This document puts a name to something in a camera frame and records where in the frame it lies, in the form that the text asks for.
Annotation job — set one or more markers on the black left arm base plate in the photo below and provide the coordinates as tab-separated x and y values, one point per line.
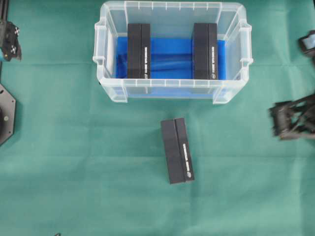
7	114

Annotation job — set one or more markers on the green table cloth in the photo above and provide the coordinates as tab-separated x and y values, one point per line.
80	164

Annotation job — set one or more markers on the blue liner sheet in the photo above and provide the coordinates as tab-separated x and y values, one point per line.
171	58

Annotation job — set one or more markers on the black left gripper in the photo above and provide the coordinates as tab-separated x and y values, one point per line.
9	44

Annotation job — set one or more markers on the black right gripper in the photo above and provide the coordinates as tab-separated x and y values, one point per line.
294	119

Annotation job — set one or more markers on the clear plastic storage case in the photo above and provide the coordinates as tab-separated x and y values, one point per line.
172	19

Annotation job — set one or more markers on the black camera box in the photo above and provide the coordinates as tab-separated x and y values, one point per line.
205	51
139	51
177	152

